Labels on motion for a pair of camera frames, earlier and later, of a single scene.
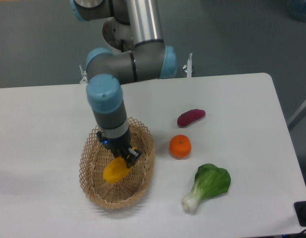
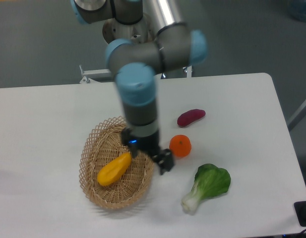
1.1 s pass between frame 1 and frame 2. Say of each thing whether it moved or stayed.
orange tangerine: stayed
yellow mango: moved
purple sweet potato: stayed
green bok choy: stayed
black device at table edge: stayed
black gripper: moved
